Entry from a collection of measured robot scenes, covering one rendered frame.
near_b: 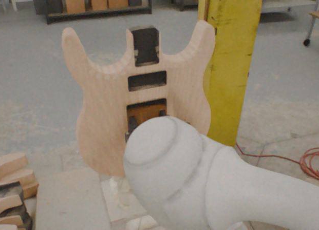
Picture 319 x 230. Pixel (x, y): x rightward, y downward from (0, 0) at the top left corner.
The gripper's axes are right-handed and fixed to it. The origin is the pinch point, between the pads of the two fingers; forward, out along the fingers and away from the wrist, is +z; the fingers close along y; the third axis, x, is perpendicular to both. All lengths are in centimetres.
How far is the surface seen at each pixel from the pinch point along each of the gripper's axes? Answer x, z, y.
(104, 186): -28.1, 8.4, -12.3
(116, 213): -28.3, -2.6, -10.8
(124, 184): -17.8, -2.2, -7.7
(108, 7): -109, 487, 78
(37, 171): -40, 35, -34
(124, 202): -24.3, -2.5, -8.2
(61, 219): -37.3, 7.8, -26.8
